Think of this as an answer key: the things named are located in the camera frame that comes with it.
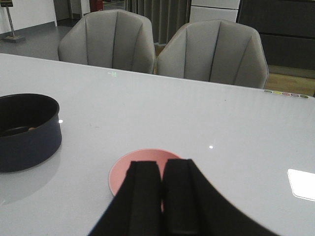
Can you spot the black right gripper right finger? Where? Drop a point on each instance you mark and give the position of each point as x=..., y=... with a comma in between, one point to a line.
x=194, y=207

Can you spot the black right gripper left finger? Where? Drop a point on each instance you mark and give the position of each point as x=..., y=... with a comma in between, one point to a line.
x=136, y=208

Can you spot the pink bowl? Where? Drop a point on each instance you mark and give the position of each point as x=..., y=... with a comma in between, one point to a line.
x=119, y=170

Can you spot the dark blue saucepan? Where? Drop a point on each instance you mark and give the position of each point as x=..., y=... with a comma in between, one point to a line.
x=21, y=149

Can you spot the grey chair right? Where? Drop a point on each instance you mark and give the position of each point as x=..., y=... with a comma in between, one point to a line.
x=216, y=51

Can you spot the grey chair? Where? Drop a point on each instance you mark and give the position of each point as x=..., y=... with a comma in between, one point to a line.
x=115, y=39
x=216, y=51

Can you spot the grey chair left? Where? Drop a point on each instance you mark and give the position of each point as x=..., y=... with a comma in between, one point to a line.
x=115, y=39

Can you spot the white drawer cabinet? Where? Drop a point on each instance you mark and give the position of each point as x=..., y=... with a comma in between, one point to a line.
x=203, y=10

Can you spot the dark grey sideboard counter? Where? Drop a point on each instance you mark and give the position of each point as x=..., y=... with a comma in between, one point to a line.
x=286, y=28

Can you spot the sign stand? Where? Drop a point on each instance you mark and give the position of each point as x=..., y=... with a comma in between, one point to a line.
x=13, y=38

